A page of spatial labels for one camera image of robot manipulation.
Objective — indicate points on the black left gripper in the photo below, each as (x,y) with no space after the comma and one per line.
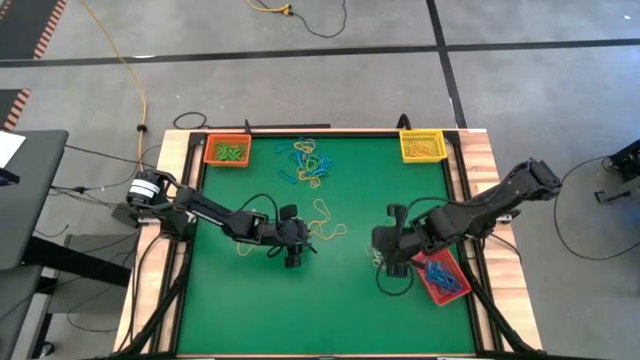
(292,235)

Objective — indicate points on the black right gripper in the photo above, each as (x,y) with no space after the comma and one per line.
(397,240)

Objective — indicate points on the yellow rubber bands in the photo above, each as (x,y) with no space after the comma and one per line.
(374,257)
(422,150)
(240,252)
(325,235)

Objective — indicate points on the blue rubber bands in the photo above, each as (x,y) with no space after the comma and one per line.
(442,277)

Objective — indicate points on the green rubber bands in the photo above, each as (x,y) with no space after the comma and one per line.
(230,152)

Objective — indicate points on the orange plastic basket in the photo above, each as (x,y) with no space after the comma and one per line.
(210,150)

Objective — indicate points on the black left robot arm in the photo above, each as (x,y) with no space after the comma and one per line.
(210,212)

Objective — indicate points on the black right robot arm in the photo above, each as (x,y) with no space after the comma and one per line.
(480,210)

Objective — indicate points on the yellow rubber band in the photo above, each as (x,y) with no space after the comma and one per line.
(314,184)
(305,146)

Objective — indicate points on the blue rubber band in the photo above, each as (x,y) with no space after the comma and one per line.
(299,160)
(326,163)
(280,145)
(288,178)

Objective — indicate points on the green rubber band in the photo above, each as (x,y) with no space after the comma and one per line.
(312,161)

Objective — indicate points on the green table mat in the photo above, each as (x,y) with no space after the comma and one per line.
(325,310)

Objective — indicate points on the red plastic basket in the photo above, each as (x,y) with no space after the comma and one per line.
(440,299)

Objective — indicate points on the yellow plastic basket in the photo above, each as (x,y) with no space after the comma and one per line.
(404,159)

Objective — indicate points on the black clamp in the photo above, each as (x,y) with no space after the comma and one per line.
(403,121)
(246,126)

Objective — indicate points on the wooden table side panel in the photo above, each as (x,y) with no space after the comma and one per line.
(510,280)
(172,145)

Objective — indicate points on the black flat bar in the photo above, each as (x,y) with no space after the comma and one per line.
(270,126)

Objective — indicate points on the black desk leg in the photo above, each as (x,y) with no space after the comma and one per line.
(75,262)

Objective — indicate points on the black equipment stand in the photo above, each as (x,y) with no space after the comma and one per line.
(625,165)

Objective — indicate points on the grey desk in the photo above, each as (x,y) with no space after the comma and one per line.
(35,200)

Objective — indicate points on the black caster wheel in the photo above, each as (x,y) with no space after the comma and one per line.
(47,348)

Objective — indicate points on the dark device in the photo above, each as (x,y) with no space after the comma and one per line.
(7,177)

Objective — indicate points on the white paper sheet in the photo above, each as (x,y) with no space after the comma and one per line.
(10,147)

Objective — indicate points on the black mat with striped edge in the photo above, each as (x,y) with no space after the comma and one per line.
(25,25)
(10,107)

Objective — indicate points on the black table frame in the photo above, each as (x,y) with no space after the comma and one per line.
(350,135)

